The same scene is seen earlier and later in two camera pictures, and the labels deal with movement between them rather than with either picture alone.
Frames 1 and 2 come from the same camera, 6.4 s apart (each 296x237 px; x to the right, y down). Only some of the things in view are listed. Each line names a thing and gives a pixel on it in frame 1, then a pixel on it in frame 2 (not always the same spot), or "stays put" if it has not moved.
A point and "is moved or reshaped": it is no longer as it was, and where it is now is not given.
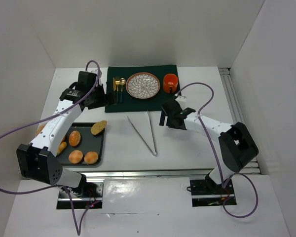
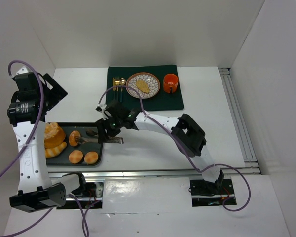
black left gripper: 104,99 → 50,91
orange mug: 170,80 stays put
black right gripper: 166,114 → 103,131
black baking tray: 89,142 stays put
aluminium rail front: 159,173 stays put
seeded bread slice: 97,127 is moved or reshaped
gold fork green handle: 117,83 stays put
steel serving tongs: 153,152 → 80,140
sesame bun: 74,138 stays put
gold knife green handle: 114,87 stays put
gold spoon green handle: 122,81 stays put
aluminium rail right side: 252,167 stays put
